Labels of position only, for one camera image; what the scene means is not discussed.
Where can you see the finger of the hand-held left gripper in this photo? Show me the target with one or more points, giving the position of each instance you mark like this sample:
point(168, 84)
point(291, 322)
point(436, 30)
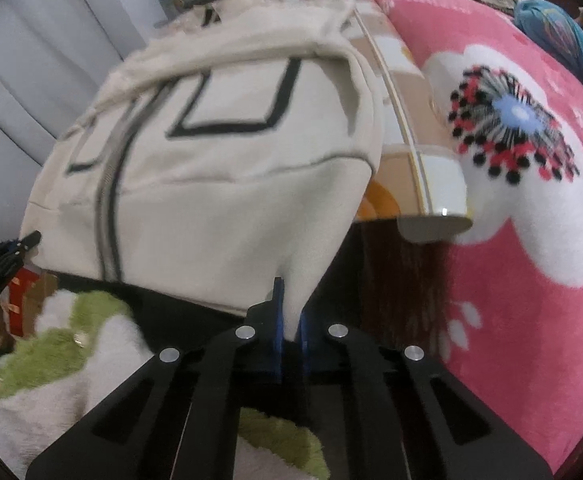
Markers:
point(11, 250)

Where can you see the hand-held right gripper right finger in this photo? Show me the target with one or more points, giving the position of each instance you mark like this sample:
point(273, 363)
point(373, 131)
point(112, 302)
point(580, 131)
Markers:
point(304, 355)

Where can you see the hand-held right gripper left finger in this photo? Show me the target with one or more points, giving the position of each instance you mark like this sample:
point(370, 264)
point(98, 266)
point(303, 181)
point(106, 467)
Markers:
point(277, 320)

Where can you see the beige zip jacket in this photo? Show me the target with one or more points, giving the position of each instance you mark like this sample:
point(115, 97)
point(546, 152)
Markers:
point(221, 200)

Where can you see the red gift bag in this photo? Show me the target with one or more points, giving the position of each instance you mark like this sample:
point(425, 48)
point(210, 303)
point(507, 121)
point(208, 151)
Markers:
point(18, 305)

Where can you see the green white fleece garment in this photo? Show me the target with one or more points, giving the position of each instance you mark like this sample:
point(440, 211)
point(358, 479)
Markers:
point(31, 410)

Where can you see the white curtain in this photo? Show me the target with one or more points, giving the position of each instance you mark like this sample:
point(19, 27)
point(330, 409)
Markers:
point(31, 60)

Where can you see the pink flowered blanket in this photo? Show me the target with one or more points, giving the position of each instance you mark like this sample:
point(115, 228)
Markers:
point(521, 310)

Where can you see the blue patterned cloth bundle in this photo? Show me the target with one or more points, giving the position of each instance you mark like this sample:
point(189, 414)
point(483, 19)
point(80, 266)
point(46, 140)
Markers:
point(561, 35)

